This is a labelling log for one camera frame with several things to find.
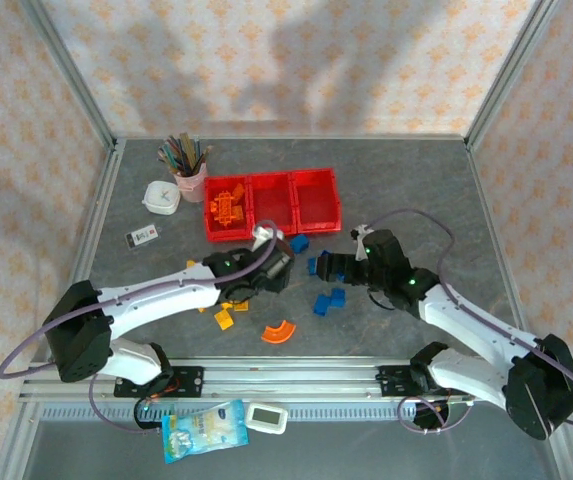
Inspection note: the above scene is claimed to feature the orange curved lego piece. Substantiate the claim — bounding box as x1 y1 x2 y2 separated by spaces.
260 321 297 346

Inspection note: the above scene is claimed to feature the orange lego frame piece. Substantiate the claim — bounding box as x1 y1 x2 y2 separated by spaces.
209 192 241 227

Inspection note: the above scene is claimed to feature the pink cup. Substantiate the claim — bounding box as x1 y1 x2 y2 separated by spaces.
173 160 208 204

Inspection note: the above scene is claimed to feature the small card in sleeve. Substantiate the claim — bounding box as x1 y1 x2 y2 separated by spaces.
124 224 160 247

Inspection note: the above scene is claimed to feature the white round container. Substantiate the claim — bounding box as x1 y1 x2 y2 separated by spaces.
140 180 182 217

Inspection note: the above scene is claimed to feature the white digital timer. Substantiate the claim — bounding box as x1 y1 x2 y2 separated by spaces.
243 401 288 435

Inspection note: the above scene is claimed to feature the bundle of colored sticks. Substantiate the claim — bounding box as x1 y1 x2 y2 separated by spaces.
157 132 213 177

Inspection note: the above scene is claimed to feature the blue snack bag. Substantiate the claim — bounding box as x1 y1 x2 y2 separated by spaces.
160 398 251 465

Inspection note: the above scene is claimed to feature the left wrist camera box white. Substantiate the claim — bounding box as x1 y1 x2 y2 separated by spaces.
249 223 280 251

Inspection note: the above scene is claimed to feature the aluminium mounting rail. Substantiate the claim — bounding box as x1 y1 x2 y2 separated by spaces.
18 357 566 403

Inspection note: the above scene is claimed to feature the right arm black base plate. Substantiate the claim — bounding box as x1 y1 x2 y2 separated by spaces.
376 364 470 399

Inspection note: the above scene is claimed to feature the aluminium table side rail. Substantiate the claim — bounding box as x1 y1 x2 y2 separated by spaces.
465 142 537 361
45 139 127 361

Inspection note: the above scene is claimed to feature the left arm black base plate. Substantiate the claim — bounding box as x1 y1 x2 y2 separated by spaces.
113 366 205 399

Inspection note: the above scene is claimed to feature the slotted cable duct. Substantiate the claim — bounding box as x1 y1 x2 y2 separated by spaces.
35 401 547 422

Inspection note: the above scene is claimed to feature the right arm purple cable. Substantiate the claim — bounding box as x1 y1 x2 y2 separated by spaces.
360 208 573 435

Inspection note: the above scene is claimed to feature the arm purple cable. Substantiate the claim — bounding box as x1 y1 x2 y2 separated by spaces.
360 208 573 435
0 220 281 435

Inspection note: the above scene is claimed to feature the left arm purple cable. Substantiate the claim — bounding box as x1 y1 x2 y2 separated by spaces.
0 220 281 435

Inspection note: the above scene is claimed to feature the aluminium frame post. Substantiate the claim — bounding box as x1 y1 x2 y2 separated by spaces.
18 0 120 151
463 0 565 151

